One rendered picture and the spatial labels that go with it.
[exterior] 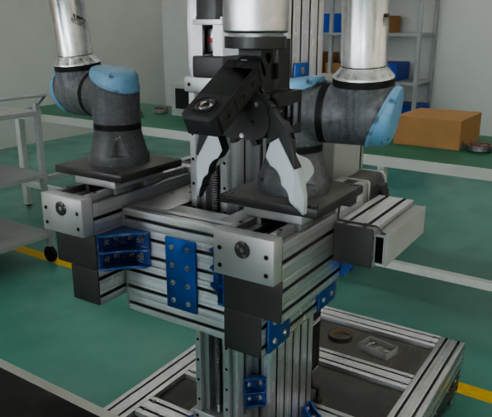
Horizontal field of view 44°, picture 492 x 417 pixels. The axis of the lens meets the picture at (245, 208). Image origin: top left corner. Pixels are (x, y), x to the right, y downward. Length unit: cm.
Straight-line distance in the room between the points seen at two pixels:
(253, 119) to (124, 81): 82
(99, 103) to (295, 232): 59
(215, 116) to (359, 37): 56
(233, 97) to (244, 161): 81
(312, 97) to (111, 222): 58
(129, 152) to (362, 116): 61
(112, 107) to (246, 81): 85
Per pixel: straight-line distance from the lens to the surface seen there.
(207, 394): 172
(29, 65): 770
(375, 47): 114
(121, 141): 149
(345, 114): 115
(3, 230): 392
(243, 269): 115
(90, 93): 152
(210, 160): 74
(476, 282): 312
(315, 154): 122
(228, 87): 66
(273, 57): 73
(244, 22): 69
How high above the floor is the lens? 137
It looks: 17 degrees down
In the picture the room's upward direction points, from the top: straight up
